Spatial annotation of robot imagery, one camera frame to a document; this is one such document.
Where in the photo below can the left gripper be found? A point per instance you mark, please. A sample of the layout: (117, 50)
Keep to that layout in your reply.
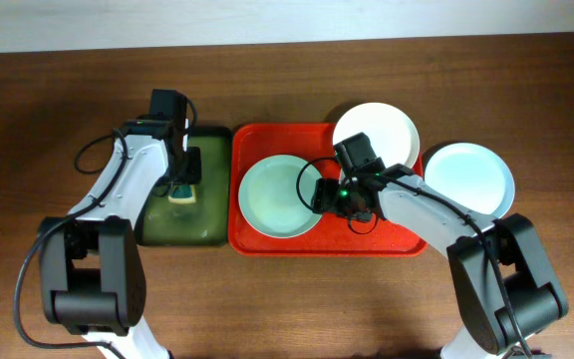
(190, 166)

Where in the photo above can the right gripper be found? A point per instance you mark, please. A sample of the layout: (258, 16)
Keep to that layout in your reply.
(323, 199)

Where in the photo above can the yellow green sponge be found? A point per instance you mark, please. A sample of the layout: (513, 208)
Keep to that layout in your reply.
(182, 194)

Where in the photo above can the white plate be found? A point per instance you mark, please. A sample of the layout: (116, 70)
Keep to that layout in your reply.
(393, 135)

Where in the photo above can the light green plate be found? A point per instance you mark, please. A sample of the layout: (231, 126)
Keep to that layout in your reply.
(270, 193)

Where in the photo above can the light blue plate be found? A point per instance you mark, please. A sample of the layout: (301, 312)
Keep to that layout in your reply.
(473, 176)

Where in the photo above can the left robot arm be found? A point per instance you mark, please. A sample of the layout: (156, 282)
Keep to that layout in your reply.
(92, 277)

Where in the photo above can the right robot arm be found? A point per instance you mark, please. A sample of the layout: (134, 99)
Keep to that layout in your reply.
(505, 285)

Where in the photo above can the red plastic tray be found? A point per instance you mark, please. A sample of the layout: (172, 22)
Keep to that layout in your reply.
(331, 236)

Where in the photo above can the dark green tray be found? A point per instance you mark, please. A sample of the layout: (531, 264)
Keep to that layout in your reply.
(164, 222)

